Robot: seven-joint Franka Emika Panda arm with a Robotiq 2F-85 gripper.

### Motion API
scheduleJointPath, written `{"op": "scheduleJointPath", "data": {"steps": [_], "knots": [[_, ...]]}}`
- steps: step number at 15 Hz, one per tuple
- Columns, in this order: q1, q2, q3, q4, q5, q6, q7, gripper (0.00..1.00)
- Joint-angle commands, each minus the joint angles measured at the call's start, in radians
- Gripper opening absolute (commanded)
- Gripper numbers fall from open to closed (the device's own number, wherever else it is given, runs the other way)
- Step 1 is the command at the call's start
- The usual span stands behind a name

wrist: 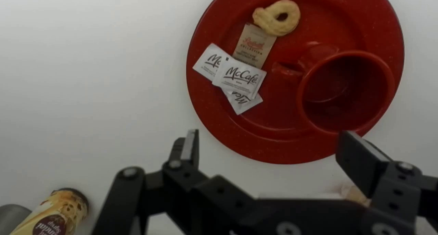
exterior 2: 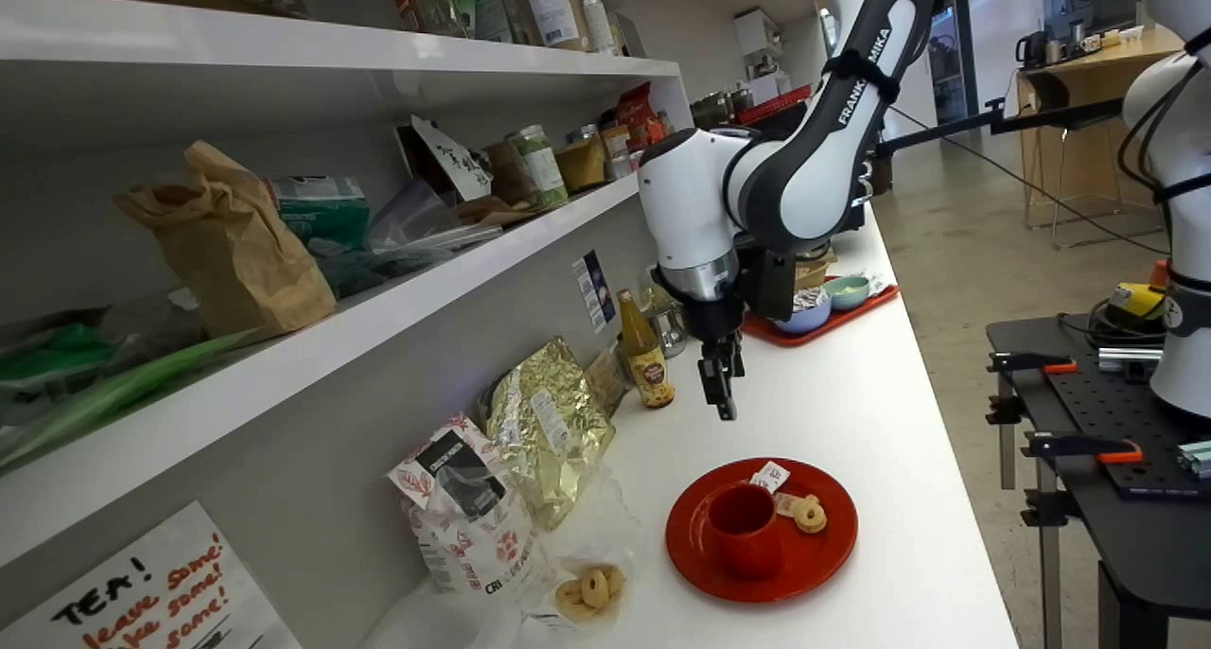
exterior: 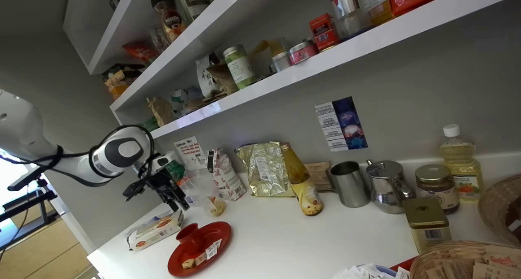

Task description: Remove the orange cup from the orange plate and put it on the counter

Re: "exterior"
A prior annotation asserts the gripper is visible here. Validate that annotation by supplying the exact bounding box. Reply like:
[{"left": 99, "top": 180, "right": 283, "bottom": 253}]
[{"left": 142, "top": 169, "right": 191, "bottom": 212}]

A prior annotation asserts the orange cup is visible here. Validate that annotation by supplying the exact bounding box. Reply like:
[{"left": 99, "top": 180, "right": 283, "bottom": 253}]
[{"left": 175, "top": 223, "right": 205, "bottom": 255}]

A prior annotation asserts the orange plate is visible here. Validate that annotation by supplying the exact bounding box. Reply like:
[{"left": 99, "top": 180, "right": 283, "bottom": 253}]
[{"left": 167, "top": 221, "right": 232, "bottom": 277}]

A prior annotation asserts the steel cup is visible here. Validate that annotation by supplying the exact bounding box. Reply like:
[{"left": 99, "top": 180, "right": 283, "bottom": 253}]
[{"left": 326, "top": 161, "right": 371, "bottom": 208}]

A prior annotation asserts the clear plastic bag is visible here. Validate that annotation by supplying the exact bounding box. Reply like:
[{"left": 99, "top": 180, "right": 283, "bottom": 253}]
[{"left": 178, "top": 168, "right": 227, "bottom": 217}]

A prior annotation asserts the white cracker packet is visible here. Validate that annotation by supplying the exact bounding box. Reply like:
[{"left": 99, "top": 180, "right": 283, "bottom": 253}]
[{"left": 126, "top": 209, "right": 184, "bottom": 252}]

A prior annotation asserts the handwritten paper note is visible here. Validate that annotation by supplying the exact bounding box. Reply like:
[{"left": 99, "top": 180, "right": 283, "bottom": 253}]
[{"left": 173, "top": 136, "right": 207, "bottom": 170}]

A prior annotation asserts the patterned red white paper bag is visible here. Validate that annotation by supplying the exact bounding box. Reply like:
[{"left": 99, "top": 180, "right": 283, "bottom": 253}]
[{"left": 206, "top": 148, "right": 247, "bottom": 202}]

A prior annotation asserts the small white packet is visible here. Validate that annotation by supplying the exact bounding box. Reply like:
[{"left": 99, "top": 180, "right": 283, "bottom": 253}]
[{"left": 205, "top": 239, "right": 223, "bottom": 259}]

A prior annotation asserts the crumpled brown paper bag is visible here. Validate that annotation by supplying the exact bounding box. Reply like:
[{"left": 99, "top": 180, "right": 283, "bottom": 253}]
[{"left": 147, "top": 96, "right": 176, "bottom": 127}]

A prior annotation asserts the gold foil bag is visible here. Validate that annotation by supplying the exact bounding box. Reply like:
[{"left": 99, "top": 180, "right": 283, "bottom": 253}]
[{"left": 235, "top": 142, "right": 296, "bottom": 198}]

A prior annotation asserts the glass bottle of yellow liquid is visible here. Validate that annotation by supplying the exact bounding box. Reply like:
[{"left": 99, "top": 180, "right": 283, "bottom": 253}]
[{"left": 280, "top": 142, "right": 324, "bottom": 217}]

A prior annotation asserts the box of yellow packets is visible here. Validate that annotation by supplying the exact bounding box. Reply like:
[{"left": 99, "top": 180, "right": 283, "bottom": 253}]
[{"left": 101, "top": 63, "right": 146, "bottom": 100}]

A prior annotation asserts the brown paper packet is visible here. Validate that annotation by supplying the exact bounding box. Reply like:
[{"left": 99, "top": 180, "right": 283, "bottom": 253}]
[{"left": 304, "top": 161, "right": 335, "bottom": 192}]

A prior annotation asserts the green and white tin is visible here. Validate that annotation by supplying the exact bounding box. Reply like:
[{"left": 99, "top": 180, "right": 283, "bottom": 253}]
[{"left": 222, "top": 44, "right": 257, "bottom": 90}]

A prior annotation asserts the black stand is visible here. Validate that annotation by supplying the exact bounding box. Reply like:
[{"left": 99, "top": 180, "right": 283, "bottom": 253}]
[{"left": 0, "top": 166, "right": 60, "bottom": 251}]

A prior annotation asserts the orange snack packet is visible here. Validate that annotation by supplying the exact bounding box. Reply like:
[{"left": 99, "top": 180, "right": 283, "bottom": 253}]
[{"left": 122, "top": 41, "right": 160, "bottom": 65}]

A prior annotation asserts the silver round tin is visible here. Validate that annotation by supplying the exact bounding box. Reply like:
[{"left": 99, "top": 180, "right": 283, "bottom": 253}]
[{"left": 270, "top": 51, "right": 292, "bottom": 73}]

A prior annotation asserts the coffee jar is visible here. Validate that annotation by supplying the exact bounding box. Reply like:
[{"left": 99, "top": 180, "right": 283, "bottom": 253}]
[{"left": 151, "top": 0, "right": 188, "bottom": 44}]

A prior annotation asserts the pink round tin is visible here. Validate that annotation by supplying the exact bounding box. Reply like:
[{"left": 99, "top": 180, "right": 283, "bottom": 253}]
[{"left": 289, "top": 39, "right": 319, "bottom": 66}]

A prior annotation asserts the white and green bag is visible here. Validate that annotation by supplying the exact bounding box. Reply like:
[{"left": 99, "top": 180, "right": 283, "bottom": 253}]
[{"left": 174, "top": 0, "right": 213, "bottom": 22}]

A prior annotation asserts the heap of white sachets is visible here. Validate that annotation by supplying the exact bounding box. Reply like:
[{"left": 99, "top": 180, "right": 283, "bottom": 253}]
[{"left": 332, "top": 263, "right": 411, "bottom": 279}]

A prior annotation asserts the steel teapot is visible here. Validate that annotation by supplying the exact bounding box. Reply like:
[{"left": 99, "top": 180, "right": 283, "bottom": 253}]
[{"left": 366, "top": 159, "right": 416, "bottom": 214}]

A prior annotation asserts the red box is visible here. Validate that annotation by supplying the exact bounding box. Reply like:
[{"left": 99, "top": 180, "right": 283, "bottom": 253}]
[{"left": 309, "top": 13, "right": 340, "bottom": 52}]

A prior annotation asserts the clear glass jar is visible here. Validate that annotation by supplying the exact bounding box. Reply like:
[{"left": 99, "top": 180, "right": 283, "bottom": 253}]
[{"left": 336, "top": 7, "right": 373, "bottom": 40}]

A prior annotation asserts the gold square tin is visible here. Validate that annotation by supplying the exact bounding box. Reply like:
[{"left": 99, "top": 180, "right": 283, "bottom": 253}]
[{"left": 402, "top": 197, "right": 452, "bottom": 254}]

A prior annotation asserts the glass jar with gold lid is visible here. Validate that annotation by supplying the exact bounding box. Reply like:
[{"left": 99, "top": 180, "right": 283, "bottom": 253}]
[{"left": 415, "top": 164, "right": 460, "bottom": 214}]

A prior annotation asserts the steel canister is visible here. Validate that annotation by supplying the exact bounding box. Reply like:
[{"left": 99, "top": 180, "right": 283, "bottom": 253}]
[{"left": 329, "top": 0, "right": 360, "bottom": 20}]

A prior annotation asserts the wicker basket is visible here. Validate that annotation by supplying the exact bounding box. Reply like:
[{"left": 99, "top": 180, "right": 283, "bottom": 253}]
[
  {"left": 477, "top": 174, "right": 521, "bottom": 247},
  {"left": 409, "top": 240, "right": 521, "bottom": 279}
]

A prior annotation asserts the plastic bottle of cooking oil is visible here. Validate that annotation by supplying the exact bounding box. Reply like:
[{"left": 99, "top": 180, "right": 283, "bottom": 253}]
[{"left": 439, "top": 124, "right": 484, "bottom": 202}]

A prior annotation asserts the heap of brown sachets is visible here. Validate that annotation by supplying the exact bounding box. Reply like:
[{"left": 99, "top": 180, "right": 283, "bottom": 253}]
[{"left": 423, "top": 245, "right": 521, "bottom": 279}]

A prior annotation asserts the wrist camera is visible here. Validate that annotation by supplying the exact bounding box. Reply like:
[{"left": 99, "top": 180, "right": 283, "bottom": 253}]
[{"left": 123, "top": 180, "right": 148, "bottom": 202}]

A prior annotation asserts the white wall shelf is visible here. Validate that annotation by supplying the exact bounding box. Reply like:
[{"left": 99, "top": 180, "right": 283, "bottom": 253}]
[{"left": 63, "top": 0, "right": 521, "bottom": 140}]

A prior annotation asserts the blue and white wall poster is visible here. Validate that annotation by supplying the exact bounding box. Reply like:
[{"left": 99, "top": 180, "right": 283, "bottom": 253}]
[{"left": 315, "top": 96, "right": 369, "bottom": 152}]

